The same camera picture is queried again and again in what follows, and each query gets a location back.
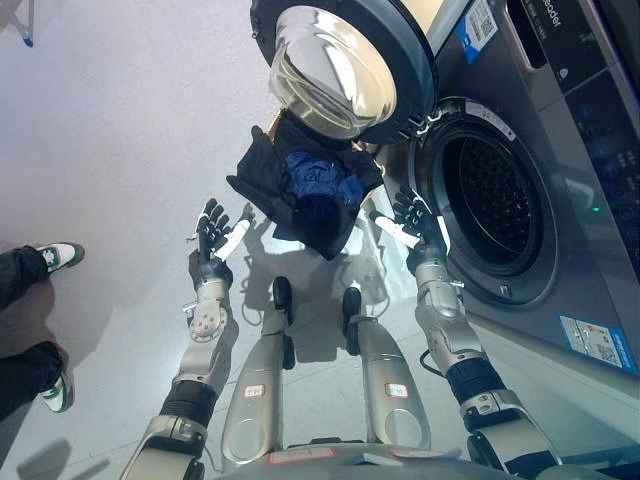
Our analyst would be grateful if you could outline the black garment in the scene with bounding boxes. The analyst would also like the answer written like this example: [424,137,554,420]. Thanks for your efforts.
[225,113,386,262]

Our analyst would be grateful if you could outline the black trouser leg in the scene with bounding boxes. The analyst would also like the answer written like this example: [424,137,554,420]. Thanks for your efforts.
[0,244,52,312]
[0,340,64,422]

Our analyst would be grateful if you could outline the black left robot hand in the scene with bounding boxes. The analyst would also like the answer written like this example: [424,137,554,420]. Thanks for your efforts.
[188,198,256,291]

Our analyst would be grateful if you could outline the blue white QR sticker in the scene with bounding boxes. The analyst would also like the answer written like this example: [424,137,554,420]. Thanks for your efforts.
[453,0,502,66]

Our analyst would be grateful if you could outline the metal stand with blue foot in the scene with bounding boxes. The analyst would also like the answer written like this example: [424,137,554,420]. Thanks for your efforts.
[0,0,36,49]

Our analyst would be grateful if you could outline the silver robot torso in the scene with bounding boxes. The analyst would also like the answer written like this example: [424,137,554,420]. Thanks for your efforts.
[219,438,640,480]

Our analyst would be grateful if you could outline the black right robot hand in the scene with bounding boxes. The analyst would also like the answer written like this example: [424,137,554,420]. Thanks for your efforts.
[369,186,450,275]

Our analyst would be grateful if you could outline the silver right robot leg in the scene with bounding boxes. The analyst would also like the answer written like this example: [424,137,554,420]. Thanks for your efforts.
[341,286,433,451]

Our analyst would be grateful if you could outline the white green sneaker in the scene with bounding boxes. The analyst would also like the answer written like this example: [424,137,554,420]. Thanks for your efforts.
[35,242,86,274]
[38,368,77,414]

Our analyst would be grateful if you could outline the tan laundry basket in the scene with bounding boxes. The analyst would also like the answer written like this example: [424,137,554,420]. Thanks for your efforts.
[263,110,382,157]

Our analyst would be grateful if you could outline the round glass washing machine door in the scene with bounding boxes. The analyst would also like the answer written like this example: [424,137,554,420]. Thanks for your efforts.
[249,0,442,147]

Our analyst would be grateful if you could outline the grey front-load washing machine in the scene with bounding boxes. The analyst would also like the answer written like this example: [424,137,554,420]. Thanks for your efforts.
[374,0,640,381]

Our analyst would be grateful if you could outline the silver robot leg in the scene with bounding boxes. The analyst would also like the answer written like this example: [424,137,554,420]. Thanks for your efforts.
[220,275,297,462]
[341,286,433,451]

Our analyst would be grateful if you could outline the silver left robot leg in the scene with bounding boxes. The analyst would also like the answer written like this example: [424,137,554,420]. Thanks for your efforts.
[220,275,297,462]

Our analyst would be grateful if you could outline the white energy label sticker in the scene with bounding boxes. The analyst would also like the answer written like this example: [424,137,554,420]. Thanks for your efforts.
[557,314,639,376]

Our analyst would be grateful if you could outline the blue garment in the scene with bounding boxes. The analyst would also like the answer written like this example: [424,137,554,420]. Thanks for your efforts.
[284,149,364,207]

